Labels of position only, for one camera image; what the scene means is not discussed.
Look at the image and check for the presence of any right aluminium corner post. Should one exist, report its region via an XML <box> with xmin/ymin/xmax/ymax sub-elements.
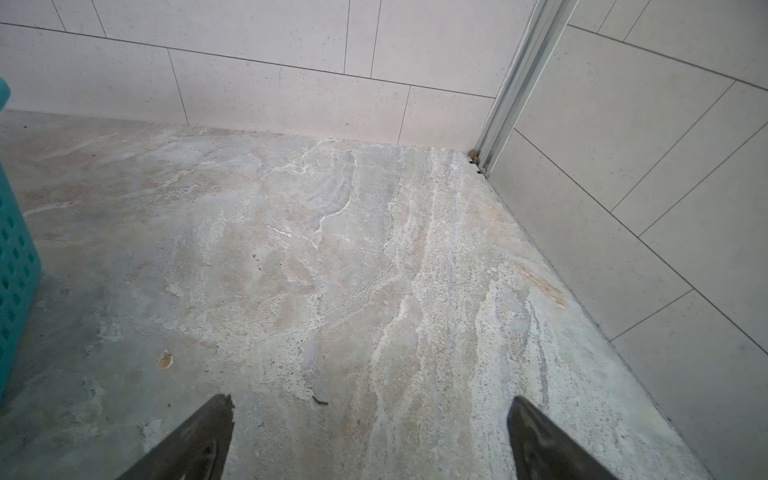
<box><xmin>472</xmin><ymin>0</ymin><xmax>578</xmax><ymax>176</ymax></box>

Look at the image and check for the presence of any teal plastic basket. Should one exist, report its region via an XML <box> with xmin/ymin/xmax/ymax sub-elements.
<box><xmin>0</xmin><ymin>77</ymin><xmax>43</xmax><ymax>402</ymax></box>

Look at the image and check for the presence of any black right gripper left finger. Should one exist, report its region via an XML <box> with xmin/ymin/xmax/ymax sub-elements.
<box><xmin>118</xmin><ymin>394</ymin><xmax>234</xmax><ymax>480</ymax></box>

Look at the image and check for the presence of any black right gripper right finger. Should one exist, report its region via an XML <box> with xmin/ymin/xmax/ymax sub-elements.
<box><xmin>507</xmin><ymin>395</ymin><xmax>617</xmax><ymax>480</ymax></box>

